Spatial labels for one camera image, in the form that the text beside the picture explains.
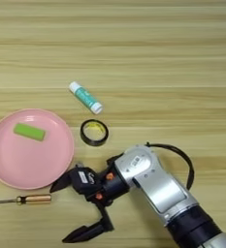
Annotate green rectangular block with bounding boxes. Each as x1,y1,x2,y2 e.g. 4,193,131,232
13,122,47,142

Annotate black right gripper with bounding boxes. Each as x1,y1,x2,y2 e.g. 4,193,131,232
49,154,130,244

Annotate teal white glue stick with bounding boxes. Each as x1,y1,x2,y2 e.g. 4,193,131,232
68,80,104,115

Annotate wooden-handled screwdriver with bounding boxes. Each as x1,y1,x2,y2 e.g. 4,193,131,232
0,194,52,206

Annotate small black white-labelled box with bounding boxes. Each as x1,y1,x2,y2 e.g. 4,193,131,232
69,165,101,197

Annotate pink round plate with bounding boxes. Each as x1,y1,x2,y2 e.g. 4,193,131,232
0,108,76,191

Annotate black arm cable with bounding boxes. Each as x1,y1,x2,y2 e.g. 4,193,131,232
145,141,195,191

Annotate black tape roll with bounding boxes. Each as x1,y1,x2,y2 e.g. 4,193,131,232
80,118,110,147

